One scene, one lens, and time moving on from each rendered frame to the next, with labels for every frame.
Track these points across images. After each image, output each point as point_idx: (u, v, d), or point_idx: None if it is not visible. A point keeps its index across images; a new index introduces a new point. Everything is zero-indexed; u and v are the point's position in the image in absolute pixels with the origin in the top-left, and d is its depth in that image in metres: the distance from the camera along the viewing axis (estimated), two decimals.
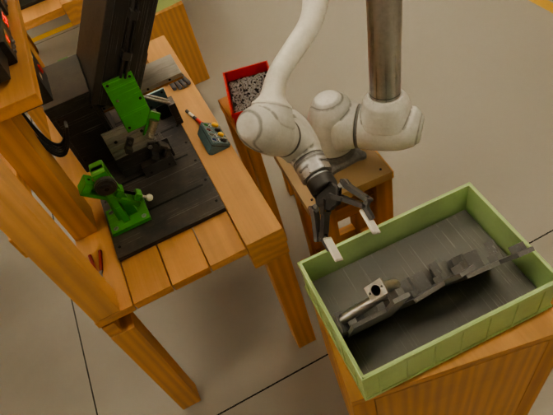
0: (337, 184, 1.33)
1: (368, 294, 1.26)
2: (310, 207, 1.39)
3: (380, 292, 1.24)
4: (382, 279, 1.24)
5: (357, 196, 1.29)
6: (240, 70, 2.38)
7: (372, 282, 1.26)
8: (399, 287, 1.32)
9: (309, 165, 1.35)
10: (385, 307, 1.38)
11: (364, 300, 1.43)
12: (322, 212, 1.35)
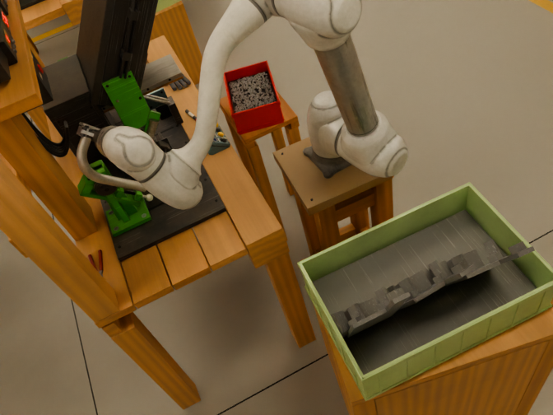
0: (90, 132, 1.41)
1: (98, 128, 1.58)
2: None
3: None
4: (82, 124, 1.54)
5: None
6: (240, 70, 2.38)
7: (91, 126, 1.55)
8: (77, 155, 1.58)
9: (113, 126, 1.36)
10: (385, 307, 1.38)
11: (118, 180, 1.65)
12: None
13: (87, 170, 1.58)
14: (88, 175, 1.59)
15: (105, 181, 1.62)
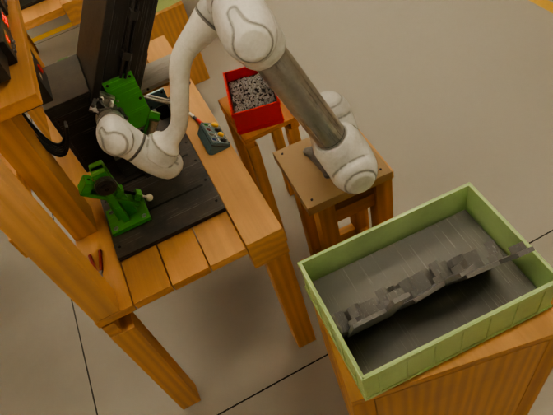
0: (96, 109, 1.73)
1: (113, 97, 1.89)
2: (126, 116, 1.79)
3: (104, 93, 1.89)
4: (99, 94, 1.86)
5: (95, 101, 1.79)
6: (240, 70, 2.38)
7: (107, 96, 1.87)
8: None
9: (109, 110, 1.67)
10: (385, 307, 1.38)
11: None
12: None
13: None
14: None
15: None
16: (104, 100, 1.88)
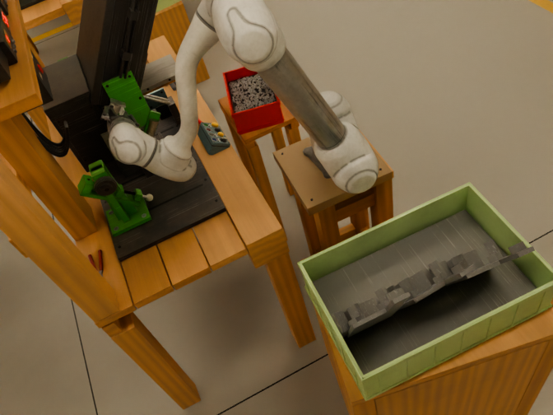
0: (108, 118, 1.76)
1: (124, 104, 1.92)
2: (137, 123, 1.81)
3: (115, 100, 1.91)
4: (110, 101, 1.89)
5: (107, 109, 1.81)
6: (240, 70, 2.38)
7: (118, 104, 1.89)
8: None
9: (122, 118, 1.69)
10: (385, 307, 1.38)
11: None
12: None
13: None
14: None
15: None
16: (115, 107, 1.90)
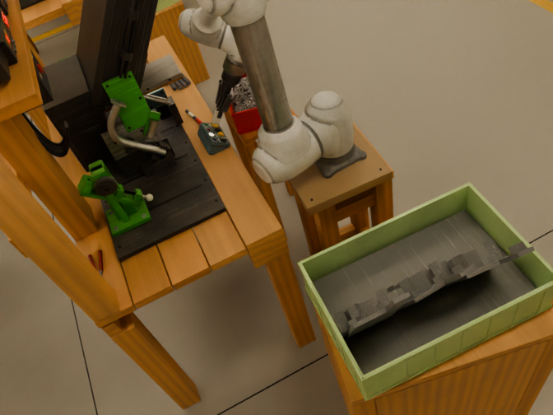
0: None
1: (124, 104, 1.92)
2: (234, 95, 2.03)
3: (115, 100, 1.91)
4: (110, 101, 1.89)
5: None
6: None
7: (118, 104, 1.89)
8: None
9: None
10: (385, 307, 1.38)
11: (141, 146, 2.01)
12: None
13: (115, 137, 1.95)
14: (116, 141, 1.97)
15: (130, 146, 1.99)
16: (115, 107, 1.90)
